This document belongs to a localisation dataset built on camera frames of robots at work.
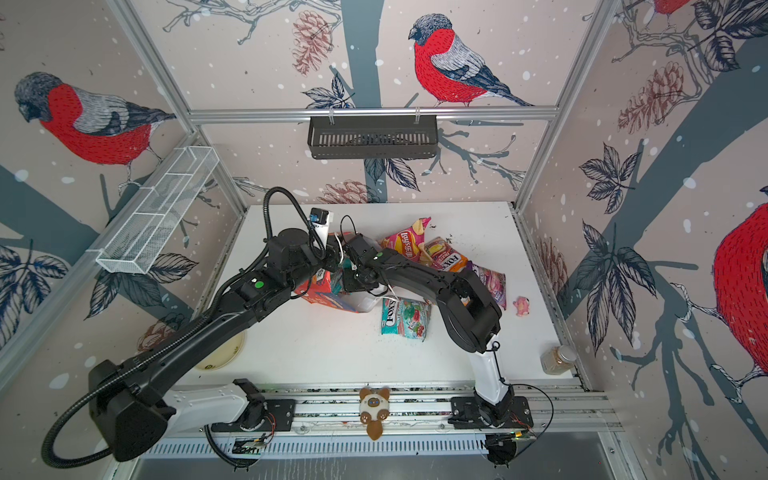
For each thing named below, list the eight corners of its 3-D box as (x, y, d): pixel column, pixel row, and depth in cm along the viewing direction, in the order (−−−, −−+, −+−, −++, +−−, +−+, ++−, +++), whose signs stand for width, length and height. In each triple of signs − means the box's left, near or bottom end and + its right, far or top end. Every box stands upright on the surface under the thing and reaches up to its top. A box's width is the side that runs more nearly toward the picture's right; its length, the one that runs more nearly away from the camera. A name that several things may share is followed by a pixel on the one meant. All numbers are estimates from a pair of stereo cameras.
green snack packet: (381, 340, 88) (380, 335, 85) (382, 304, 95) (381, 298, 92) (432, 340, 88) (433, 335, 85) (429, 304, 95) (430, 298, 92)
